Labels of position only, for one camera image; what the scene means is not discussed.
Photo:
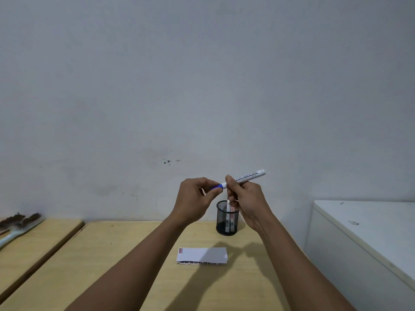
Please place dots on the blue marker cap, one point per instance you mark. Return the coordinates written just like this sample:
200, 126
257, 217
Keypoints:
216, 186

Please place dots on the person's right thumb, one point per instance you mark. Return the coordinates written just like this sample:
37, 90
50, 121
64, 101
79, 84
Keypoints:
232, 194

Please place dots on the person's left forearm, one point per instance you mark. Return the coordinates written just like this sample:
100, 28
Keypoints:
129, 272

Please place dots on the person's right forearm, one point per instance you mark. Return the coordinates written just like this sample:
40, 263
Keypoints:
301, 275

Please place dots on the black mesh pen holder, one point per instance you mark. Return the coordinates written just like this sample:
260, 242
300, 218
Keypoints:
227, 223

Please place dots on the white marker with grey label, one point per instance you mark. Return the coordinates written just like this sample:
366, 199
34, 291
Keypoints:
228, 216

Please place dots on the person's left hand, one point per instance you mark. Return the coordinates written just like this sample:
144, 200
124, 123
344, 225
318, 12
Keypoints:
189, 200

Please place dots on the white folded paper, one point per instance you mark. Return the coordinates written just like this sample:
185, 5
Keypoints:
202, 255

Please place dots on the white cabinet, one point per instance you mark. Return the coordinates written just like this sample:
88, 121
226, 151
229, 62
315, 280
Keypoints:
360, 255

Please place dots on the white marker pen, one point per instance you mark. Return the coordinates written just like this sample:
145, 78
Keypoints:
249, 175

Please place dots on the person's left thumb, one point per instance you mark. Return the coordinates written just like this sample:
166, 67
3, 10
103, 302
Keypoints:
212, 194

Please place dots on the white marker with red label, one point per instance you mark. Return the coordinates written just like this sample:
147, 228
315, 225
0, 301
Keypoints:
232, 218

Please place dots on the person's right hand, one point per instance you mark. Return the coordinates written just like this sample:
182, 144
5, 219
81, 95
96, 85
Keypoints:
251, 205

